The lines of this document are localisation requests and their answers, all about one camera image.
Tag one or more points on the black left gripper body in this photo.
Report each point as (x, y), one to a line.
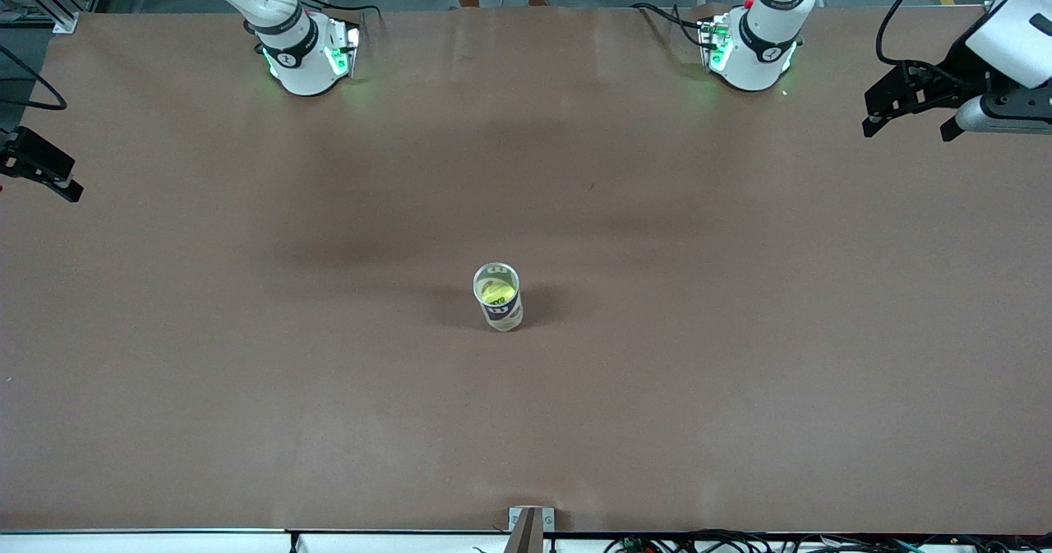
(956, 70)

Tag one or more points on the yellow Wilson tennis ball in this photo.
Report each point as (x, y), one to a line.
(496, 293)

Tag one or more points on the clear plastic tennis ball can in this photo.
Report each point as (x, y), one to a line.
(503, 316)

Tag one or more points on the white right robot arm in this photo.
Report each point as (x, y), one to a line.
(304, 68)

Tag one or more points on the grey metal table bracket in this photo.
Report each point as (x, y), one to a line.
(514, 520)

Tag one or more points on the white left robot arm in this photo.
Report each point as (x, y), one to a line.
(752, 60)

